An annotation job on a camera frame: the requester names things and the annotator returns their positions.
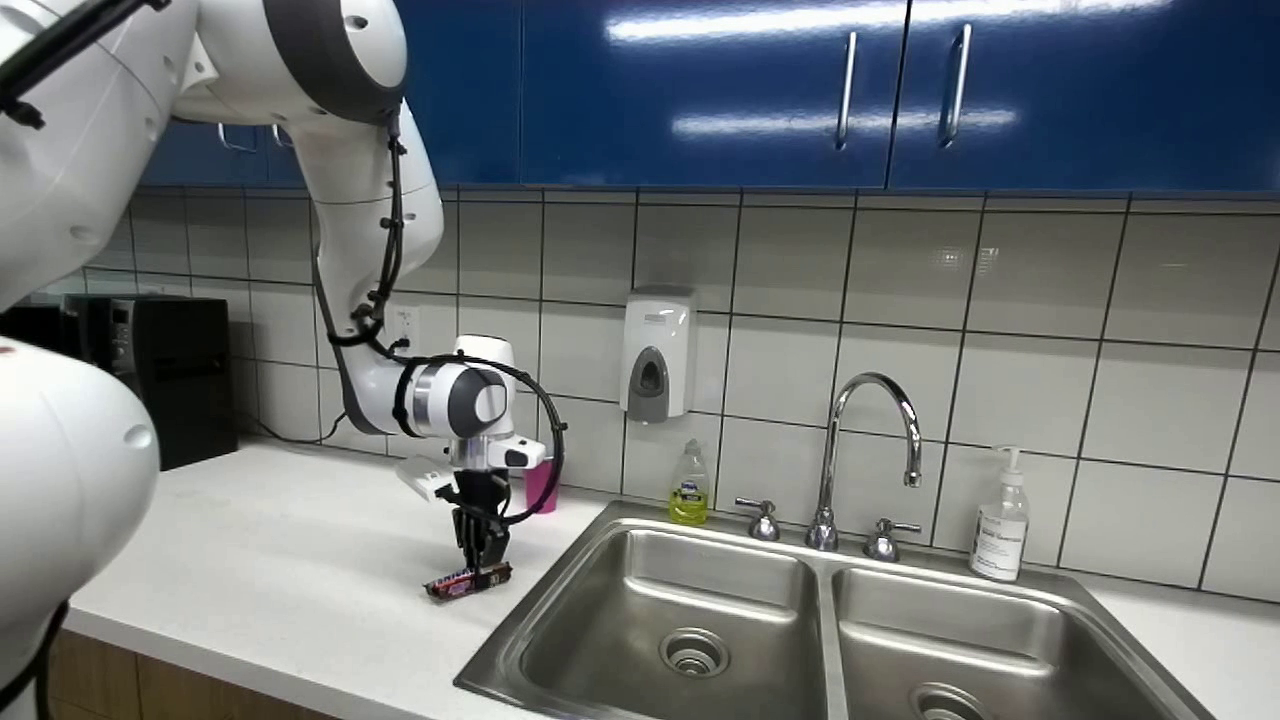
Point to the yellow-green dish soap bottle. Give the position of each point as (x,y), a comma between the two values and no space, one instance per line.
(690,497)

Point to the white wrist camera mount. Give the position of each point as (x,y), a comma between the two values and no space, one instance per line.
(522,453)

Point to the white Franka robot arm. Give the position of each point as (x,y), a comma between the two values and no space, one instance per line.
(80,134)

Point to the pink plastic cup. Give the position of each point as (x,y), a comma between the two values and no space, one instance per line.
(537,491)

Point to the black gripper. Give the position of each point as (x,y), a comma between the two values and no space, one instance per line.
(481,497)

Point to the wooden base cabinet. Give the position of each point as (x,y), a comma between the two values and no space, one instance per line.
(163,687)

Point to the white wall soap dispenser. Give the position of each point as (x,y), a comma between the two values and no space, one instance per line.
(656,345)

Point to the brown Snickers candy packet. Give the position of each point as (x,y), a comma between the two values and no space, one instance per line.
(447,586)

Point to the white pump soap bottle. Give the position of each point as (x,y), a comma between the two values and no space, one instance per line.
(1000,535)

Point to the chrome gooseneck faucet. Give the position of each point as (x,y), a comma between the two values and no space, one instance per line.
(828,453)

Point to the stainless steel double sink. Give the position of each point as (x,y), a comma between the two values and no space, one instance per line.
(746,624)

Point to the blue cabinet door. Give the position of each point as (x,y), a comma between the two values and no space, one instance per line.
(695,93)
(465,93)
(254,160)
(1106,93)

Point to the black countertop appliance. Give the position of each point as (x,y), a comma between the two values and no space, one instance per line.
(186,386)

